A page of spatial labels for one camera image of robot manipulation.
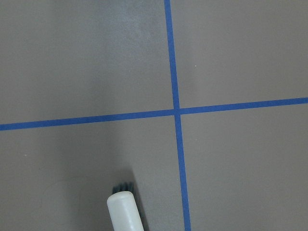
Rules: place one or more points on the beige hand brush black bristles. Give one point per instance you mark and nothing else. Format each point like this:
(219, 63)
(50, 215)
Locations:
(124, 210)

